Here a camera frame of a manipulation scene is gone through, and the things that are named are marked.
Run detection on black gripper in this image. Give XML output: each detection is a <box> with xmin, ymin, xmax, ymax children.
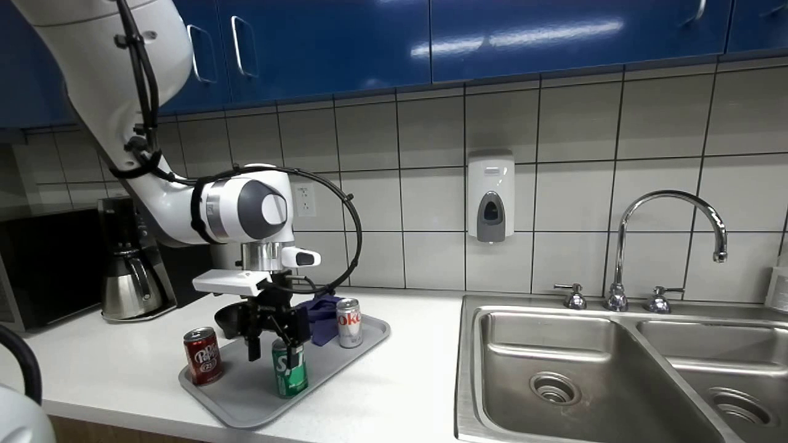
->
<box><xmin>242</xmin><ymin>285</ymin><xmax>310</xmax><ymax>363</ymax></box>

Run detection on green Sprite can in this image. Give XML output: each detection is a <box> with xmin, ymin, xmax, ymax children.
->
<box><xmin>271</xmin><ymin>340</ymin><xmax>310</xmax><ymax>400</ymax></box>

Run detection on red Dr Pepper can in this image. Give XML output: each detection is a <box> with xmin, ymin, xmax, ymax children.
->
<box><xmin>182</xmin><ymin>325</ymin><xmax>224</xmax><ymax>388</ymax></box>

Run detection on silver Diet Coke can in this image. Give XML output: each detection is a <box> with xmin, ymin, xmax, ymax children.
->
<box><xmin>336</xmin><ymin>296</ymin><xmax>365</xmax><ymax>351</ymax></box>

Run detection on grey plastic tray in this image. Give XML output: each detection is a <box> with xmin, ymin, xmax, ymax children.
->
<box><xmin>177</xmin><ymin>312</ymin><xmax>395</xmax><ymax>433</ymax></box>

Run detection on blue cloth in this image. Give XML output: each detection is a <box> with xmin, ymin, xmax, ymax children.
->
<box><xmin>294</xmin><ymin>292</ymin><xmax>344</xmax><ymax>350</ymax></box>

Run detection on stainless steel carafe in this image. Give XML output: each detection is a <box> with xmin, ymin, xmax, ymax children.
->
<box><xmin>101</xmin><ymin>243</ymin><xmax>168</xmax><ymax>323</ymax></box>

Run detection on wooden lower cabinet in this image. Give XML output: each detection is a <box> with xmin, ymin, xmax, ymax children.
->
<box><xmin>48</xmin><ymin>413</ymin><xmax>218</xmax><ymax>443</ymax></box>

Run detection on black steel coffee maker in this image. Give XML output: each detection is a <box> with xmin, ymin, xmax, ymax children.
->
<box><xmin>97</xmin><ymin>195</ymin><xmax>218</xmax><ymax>325</ymax></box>

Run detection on black microwave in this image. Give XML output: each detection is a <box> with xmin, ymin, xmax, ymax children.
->
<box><xmin>0</xmin><ymin>206</ymin><xmax>108</xmax><ymax>335</ymax></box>

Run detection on stainless steel double sink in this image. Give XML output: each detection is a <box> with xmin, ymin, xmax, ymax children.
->
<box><xmin>453</xmin><ymin>292</ymin><xmax>788</xmax><ymax>443</ymax></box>

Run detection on chrome gooseneck faucet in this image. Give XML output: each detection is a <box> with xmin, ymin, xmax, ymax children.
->
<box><xmin>605</xmin><ymin>189</ymin><xmax>731</xmax><ymax>312</ymax></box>

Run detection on blue upper cabinets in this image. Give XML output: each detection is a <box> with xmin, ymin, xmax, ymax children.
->
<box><xmin>0</xmin><ymin>0</ymin><xmax>788</xmax><ymax>133</ymax></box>

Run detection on translucent soap bottle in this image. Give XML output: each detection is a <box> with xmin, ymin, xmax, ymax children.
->
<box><xmin>763</xmin><ymin>243</ymin><xmax>788</xmax><ymax>314</ymax></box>

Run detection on white wall outlet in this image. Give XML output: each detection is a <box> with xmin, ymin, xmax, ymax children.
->
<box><xmin>290</xmin><ymin>179</ymin><xmax>321</xmax><ymax>222</ymax></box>

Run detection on thick black hose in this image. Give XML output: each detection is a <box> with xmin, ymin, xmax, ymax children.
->
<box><xmin>0</xmin><ymin>323</ymin><xmax>45</xmax><ymax>406</ymax></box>

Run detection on white wall soap dispenser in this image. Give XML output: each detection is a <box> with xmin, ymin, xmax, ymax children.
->
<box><xmin>466</xmin><ymin>152</ymin><xmax>517</xmax><ymax>243</ymax></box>

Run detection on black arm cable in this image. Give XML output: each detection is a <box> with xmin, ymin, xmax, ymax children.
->
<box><xmin>108</xmin><ymin>0</ymin><xmax>365</xmax><ymax>297</ymax></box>

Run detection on metal cabinet handle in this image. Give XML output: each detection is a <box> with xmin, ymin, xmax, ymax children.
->
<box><xmin>229</xmin><ymin>11</ymin><xmax>258</xmax><ymax>80</ymax></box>
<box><xmin>184</xmin><ymin>22</ymin><xmax>218</xmax><ymax>85</ymax></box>

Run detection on chrome faucet handle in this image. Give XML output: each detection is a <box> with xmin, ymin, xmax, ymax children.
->
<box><xmin>551</xmin><ymin>281</ymin><xmax>588</xmax><ymax>312</ymax></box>
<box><xmin>642</xmin><ymin>282</ymin><xmax>688</xmax><ymax>314</ymax></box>

